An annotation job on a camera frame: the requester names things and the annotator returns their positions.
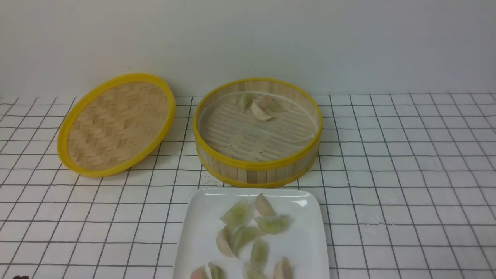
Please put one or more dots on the white dumpling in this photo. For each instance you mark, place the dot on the white dumpling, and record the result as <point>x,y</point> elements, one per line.
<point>258,113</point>

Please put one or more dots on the pink dumpling top plate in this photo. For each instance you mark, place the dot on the pink dumpling top plate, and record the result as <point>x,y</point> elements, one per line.
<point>263,207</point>

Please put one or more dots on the green dumpling upper left plate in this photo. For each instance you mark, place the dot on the green dumpling upper left plate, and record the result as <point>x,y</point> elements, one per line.
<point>239,215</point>

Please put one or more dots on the green dumpling plate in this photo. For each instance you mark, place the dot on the green dumpling plate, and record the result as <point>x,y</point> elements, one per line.
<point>239,215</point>
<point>273,225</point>
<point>243,236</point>

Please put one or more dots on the green dumpling right plate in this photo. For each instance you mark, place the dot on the green dumpling right plate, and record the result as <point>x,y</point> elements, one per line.
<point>273,225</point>

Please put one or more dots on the green dumpling centre plate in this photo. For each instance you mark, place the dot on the green dumpling centre plate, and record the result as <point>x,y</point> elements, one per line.
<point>243,236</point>

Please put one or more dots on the pale dumpling left plate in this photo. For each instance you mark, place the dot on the pale dumpling left plate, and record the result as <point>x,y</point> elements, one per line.
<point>223,242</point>

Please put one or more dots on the white rectangular plate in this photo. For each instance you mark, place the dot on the white rectangular plate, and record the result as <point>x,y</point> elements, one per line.
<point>303,242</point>

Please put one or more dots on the yellow rimmed bamboo steamer basket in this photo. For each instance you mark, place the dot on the yellow rimmed bamboo steamer basket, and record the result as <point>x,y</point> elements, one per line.
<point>236,148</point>

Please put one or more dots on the green dumpling in steamer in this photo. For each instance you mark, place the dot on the green dumpling in steamer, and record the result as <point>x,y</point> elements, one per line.
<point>244,100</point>

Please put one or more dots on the pink dumpling in steamer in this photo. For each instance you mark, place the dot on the pink dumpling in steamer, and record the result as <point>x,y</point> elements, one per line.
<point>269,103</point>

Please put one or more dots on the green dumpling lower centre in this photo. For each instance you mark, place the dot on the green dumpling lower centre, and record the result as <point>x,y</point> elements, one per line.
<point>259,254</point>

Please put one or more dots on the green dumpling bottom centre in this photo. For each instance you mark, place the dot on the green dumpling bottom centre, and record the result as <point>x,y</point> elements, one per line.
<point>250,272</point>

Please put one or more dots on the yellow rimmed bamboo steamer lid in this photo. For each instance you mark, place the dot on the yellow rimmed bamboo steamer lid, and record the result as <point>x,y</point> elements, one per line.
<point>116,125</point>

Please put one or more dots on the pale dumpling bottom right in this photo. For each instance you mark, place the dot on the pale dumpling bottom right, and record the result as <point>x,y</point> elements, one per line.
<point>283,269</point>

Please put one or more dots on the green dumpling bottom left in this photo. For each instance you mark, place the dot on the green dumpling bottom left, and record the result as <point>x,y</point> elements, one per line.
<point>216,271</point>

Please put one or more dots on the pink dumpling bottom left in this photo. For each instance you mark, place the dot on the pink dumpling bottom left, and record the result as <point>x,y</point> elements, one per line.
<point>199,273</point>

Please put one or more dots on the dark object at bottom edge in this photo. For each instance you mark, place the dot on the dark object at bottom edge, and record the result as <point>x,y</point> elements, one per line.
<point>21,277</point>

